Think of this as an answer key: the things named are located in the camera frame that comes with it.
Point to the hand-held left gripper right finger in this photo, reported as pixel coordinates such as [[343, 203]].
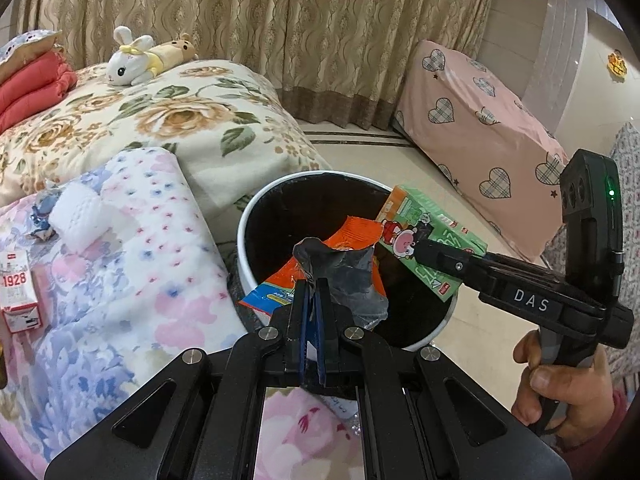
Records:
[[320, 330]]

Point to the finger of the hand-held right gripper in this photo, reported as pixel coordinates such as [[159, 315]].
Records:
[[442, 260]]

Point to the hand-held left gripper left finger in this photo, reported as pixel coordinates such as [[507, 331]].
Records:
[[303, 325]]

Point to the green drink carton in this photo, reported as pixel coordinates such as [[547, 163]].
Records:
[[425, 225]]

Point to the grey plastic bag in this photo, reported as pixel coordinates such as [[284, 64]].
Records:
[[345, 270]]

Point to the white round trash bin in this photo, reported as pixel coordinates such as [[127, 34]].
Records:
[[280, 210]]

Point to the white foam fruit net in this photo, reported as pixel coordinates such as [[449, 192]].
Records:
[[75, 217]]

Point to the person's right forearm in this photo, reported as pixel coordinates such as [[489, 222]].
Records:
[[617, 415]]

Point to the person's right hand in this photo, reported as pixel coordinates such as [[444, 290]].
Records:
[[575, 400]]

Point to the orange snack packet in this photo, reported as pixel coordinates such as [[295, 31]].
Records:
[[352, 232]]

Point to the pink heart print cover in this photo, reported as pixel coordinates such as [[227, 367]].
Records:
[[475, 130]]

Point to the beige rose print blanket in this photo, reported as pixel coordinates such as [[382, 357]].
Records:
[[200, 110]]

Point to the beige patterned curtain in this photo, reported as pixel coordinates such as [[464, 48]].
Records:
[[300, 25]]

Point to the blue crumpled wrapper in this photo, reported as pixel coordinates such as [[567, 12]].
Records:
[[42, 210]]

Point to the red and white carton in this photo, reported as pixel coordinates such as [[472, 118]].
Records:
[[20, 290]]

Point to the yellow plush bear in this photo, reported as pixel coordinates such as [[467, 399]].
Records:
[[172, 52]]

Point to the white plush bunny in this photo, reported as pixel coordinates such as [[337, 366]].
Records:
[[127, 60]]

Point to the red folded quilt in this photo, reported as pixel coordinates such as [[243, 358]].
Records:
[[30, 85]]

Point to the blue patterned pillow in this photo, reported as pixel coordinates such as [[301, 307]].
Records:
[[25, 45]]

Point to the yellow wall ornament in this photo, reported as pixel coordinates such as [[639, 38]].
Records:
[[617, 62]]

